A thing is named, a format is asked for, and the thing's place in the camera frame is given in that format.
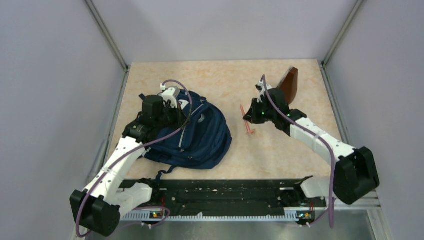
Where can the navy blue student backpack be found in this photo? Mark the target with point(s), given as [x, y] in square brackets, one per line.
[201, 145]

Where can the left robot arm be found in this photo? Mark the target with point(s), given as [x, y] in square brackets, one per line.
[101, 205]

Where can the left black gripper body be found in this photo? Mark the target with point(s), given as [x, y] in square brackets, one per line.
[171, 117]

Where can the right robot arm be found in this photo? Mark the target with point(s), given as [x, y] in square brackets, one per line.
[353, 170]

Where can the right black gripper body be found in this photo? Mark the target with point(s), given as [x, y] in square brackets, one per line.
[260, 113]

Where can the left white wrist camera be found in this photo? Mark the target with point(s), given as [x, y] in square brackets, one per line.
[170, 94]

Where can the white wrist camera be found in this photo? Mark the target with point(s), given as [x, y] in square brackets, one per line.
[170, 94]
[261, 87]

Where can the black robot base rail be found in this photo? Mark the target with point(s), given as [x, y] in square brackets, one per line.
[230, 199]

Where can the pink pen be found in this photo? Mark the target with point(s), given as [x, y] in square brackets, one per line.
[249, 131]

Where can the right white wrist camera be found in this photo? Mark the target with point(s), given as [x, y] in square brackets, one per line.
[261, 87]

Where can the brown wooden metronome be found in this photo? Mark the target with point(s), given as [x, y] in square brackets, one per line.
[289, 84]

